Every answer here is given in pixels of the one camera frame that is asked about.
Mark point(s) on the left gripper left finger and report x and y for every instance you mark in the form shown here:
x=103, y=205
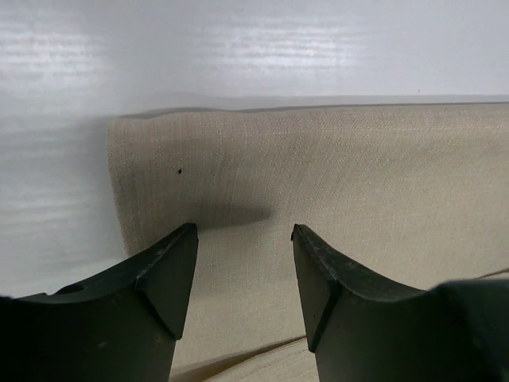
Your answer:
x=121, y=324

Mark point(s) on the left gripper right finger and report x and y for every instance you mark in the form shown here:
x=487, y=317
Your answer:
x=363, y=326

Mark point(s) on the beige cloth napkin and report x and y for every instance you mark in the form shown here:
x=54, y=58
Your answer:
x=418, y=193

